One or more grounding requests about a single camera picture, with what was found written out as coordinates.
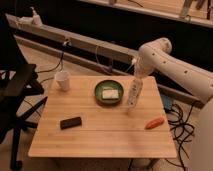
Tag white sponge block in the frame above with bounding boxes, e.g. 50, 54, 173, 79
102, 89, 119, 99

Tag white plastic bottle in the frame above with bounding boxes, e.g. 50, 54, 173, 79
127, 78, 143, 107

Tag blue box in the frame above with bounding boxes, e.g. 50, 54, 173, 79
161, 94, 173, 110

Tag grey wall rail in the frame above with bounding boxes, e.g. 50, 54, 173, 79
5, 13, 213, 108

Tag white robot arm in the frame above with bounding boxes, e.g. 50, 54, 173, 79
136, 38, 213, 171

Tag green bowl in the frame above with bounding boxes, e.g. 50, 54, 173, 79
94, 80, 124, 106

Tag white mug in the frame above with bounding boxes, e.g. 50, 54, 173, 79
54, 70, 70, 91

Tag wooden table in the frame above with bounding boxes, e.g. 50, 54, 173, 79
28, 76, 177, 158

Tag black cable bundle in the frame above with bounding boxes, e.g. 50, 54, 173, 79
165, 101, 198, 169

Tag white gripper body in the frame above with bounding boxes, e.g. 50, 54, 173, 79
134, 60, 152, 79

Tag black office chair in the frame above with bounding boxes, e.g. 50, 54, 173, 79
0, 10, 47, 171

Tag orange carrot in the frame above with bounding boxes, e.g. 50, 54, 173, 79
145, 117, 164, 129

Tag white spray bottle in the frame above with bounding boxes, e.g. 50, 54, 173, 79
31, 7, 43, 26

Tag hanging black cable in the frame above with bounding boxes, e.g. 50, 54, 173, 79
35, 39, 72, 75

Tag black rectangular remote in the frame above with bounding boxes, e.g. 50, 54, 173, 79
60, 117, 82, 130

